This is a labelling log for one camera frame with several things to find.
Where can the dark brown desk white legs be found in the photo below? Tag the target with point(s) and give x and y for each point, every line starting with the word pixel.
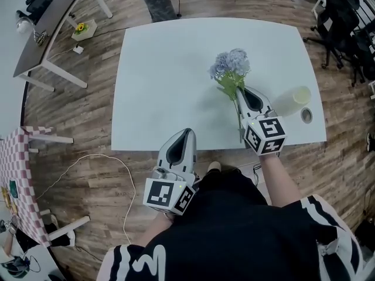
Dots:
pixel 55 13

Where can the pale blue flowers bunch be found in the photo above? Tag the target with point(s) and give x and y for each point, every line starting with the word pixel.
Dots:
pixel 231 60

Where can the round grey table grommet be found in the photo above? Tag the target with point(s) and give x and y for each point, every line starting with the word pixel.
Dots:
pixel 306 115

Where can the translucent white vase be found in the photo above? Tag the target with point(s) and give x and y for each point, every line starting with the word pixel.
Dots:
pixel 288 101

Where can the person's black white shirt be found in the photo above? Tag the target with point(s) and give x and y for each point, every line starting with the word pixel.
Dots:
pixel 234 230

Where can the person's left forearm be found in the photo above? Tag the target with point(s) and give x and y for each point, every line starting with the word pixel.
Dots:
pixel 155 230

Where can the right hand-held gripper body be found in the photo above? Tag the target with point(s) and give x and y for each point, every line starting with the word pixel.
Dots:
pixel 265 136

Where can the grey rug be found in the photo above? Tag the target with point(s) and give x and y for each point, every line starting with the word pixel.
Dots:
pixel 161 1

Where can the pink checkered cloth table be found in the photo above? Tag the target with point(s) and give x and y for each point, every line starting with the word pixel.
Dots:
pixel 14 162

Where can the person's beige shoe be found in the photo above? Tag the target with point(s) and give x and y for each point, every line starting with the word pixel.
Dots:
pixel 214 167

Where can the black office chair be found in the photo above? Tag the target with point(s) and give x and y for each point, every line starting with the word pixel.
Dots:
pixel 337 13
pixel 364 54
pixel 38 1

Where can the white planter with sunflower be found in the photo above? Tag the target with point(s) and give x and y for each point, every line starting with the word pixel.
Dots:
pixel 86 29

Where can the person's right forearm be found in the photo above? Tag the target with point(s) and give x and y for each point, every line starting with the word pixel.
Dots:
pixel 278 180

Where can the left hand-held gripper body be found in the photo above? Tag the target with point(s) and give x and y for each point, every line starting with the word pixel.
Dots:
pixel 175 157

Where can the white power adapter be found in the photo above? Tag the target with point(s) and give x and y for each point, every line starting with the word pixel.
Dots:
pixel 78 49

